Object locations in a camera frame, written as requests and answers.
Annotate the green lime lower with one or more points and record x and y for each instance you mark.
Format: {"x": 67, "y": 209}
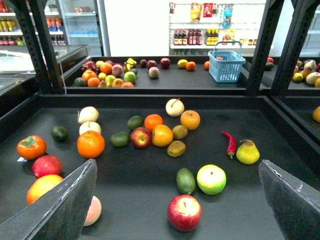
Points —
{"x": 120, "y": 139}

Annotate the yellow green pear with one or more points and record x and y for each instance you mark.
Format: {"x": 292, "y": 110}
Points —
{"x": 247, "y": 153}

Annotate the yellow apple front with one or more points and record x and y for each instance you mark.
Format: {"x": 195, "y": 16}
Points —
{"x": 162, "y": 135}

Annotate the round orange middle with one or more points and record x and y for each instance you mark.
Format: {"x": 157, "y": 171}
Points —
{"x": 90, "y": 144}

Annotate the yellow apple back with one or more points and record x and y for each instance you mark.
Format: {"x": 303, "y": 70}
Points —
{"x": 190, "y": 119}

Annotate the white price label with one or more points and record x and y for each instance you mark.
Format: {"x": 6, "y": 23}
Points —
{"x": 21, "y": 159}

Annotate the large orange front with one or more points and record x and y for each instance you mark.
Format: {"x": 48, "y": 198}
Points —
{"x": 41, "y": 186}

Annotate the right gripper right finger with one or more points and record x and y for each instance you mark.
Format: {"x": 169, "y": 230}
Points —
{"x": 295, "y": 204}

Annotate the far dark apple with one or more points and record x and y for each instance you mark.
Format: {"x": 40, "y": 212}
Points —
{"x": 151, "y": 63}

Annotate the white pear with stem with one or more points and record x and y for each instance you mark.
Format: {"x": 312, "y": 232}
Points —
{"x": 174, "y": 107}

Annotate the far red apple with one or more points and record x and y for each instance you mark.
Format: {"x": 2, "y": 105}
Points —
{"x": 165, "y": 63}

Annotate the green avocado front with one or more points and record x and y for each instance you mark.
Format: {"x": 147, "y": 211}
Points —
{"x": 185, "y": 181}

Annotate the red pomegranate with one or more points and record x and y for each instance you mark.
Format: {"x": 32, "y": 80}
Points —
{"x": 47, "y": 165}

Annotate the brown kiwi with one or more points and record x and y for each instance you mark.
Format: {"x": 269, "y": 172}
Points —
{"x": 176, "y": 148}
{"x": 179, "y": 132}

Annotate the red apple on shelf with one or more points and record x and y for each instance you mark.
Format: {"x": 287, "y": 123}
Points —
{"x": 141, "y": 137}

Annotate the red apple front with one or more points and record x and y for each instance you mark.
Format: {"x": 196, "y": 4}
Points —
{"x": 184, "y": 213}

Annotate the white pear front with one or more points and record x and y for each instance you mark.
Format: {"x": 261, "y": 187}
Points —
{"x": 90, "y": 126}

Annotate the green lime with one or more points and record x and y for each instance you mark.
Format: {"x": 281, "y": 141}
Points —
{"x": 134, "y": 122}
{"x": 120, "y": 139}

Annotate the small blue basket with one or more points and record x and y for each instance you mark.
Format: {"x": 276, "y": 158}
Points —
{"x": 225, "y": 65}

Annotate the small orange back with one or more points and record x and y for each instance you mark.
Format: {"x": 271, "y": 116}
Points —
{"x": 152, "y": 120}

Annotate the red chili pepper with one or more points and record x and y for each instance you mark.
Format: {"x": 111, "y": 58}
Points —
{"x": 231, "y": 149}

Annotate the peach fruit front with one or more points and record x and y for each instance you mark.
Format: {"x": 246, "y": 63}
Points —
{"x": 93, "y": 212}

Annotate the dark green avocado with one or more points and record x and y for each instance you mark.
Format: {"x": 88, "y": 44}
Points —
{"x": 59, "y": 133}

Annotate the orange persimmon green calyx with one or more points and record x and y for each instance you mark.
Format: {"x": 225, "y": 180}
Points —
{"x": 32, "y": 147}

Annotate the yellow apple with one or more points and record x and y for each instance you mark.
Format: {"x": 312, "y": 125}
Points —
{"x": 190, "y": 119}
{"x": 162, "y": 135}

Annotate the green lime upper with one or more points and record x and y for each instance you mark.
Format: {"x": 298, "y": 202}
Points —
{"x": 134, "y": 122}

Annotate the white pear tilted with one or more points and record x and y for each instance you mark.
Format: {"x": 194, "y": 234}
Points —
{"x": 87, "y": 114}

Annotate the far orange right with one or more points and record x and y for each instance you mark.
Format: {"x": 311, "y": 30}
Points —
{"x": 190, "y": 66}

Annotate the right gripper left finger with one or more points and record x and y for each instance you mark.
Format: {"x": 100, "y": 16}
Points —
{"x": 60, "y": 213}

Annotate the far lemon on shelf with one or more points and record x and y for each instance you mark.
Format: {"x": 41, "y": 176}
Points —
{"x": 182, "y": 63}

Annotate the far peach on shelf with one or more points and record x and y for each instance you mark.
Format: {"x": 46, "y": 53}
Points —
{"x": 153, "y": 72}

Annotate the black shelf upright post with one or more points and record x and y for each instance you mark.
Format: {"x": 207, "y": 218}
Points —
{"x": 32, "y": 20}

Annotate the green apple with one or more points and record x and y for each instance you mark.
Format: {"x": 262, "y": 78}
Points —
{"x": 211, "y": 179}

